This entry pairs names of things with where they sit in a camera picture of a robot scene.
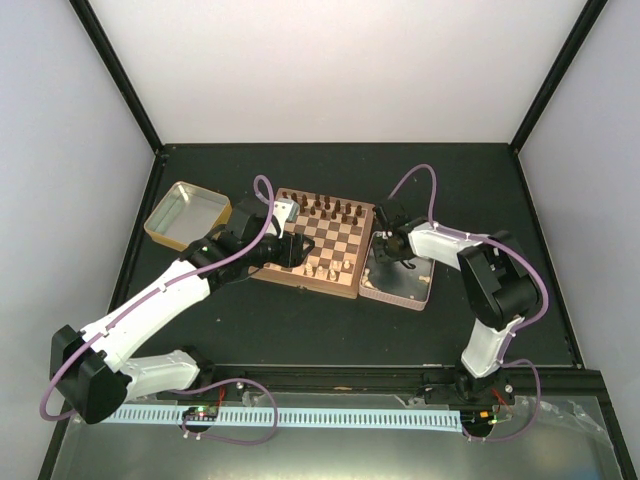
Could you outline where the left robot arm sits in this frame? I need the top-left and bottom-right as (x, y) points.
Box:
(48, 197), (314, 424)

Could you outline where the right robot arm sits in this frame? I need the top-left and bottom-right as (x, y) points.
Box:
(372, 198), (549, 403)

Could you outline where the dark chess pieces row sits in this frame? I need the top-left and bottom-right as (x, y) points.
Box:
(277, 189), (368, 226)

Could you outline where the wooden chess board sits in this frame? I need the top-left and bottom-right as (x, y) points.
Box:
(253, 200), (374, 299)

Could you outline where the pink tin with pieces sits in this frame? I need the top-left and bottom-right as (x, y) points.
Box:
(359, 231), (435, 311)

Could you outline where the small circuit board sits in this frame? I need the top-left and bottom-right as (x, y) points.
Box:
(182, 406), (218, 422)

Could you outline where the gold metal tin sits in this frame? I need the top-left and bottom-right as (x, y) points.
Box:
(144, 181), (232, 251)

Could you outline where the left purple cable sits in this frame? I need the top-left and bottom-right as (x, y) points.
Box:
(38, 174), (276, 420)

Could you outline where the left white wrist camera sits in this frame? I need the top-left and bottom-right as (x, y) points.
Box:
(269, 198), (300, 238)

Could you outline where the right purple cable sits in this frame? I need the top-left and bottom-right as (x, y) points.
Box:
(388, 163), (551, 444)

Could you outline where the light blue cable duct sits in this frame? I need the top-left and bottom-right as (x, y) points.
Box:
(106, 404), (463, 433)

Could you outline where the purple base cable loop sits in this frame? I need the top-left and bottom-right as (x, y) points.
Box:
(180, 377), (280, 446)

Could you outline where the black mounting rail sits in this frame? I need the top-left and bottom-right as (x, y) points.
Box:
(199, 363), (601, 401)

